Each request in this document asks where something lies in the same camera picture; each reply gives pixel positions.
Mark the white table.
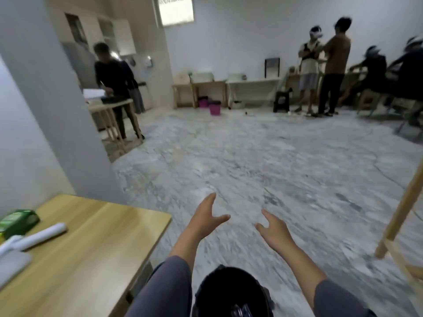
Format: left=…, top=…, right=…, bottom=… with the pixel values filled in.
left=226, top=78, right=282, bottom=109

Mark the wooden chair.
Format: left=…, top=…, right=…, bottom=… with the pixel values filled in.
left=356, top=88, right=387, bottom=116

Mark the light wooden table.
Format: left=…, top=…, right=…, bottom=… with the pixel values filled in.
left=87, top=98, right=146, bottom=155
left=193, top=81, right=229, bottom=108
left=171, top=83, right=199, bottom=109

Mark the person's left forearm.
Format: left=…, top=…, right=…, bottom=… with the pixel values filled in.
left=125, top=227, right=212, bottom=317

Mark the green and yellow box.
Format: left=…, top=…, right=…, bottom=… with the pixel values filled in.
left=0, top=209, right=41, bottom=241

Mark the person's right forearm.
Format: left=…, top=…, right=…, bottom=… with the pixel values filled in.
left=279, top=239, right=377, bottom=317

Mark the black trash bin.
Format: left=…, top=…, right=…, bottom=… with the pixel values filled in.
left=193, top=265, right=275, bottom=317

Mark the black framed board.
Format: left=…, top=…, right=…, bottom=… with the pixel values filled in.
left=264, top=57, right=281, bottom=79

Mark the person's right hand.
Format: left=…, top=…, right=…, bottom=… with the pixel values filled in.
left=255, top=209, right=298, bottom=253

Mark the white packet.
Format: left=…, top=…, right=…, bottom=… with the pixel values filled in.
left=0, top=250, right=33, bottom=289

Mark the white wall cabinet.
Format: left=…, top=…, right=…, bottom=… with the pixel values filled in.
left=64, top=12, right=137, bottom=56

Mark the black stool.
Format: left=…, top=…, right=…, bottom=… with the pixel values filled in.
left=273, top=90, right=291, bottom=113

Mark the white paper stack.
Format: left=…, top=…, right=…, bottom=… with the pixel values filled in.
left=82, top=88, right=106, bottom=100

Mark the wooden rack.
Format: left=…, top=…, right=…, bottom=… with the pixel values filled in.
left=374, top=158, right=423, bottom=307

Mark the person's left hand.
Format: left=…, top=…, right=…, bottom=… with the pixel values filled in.
left=188, top=193, right=231, bottom=243

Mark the bright window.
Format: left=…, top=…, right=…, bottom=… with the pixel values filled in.
left=157, top=0, right=195, bottom=27

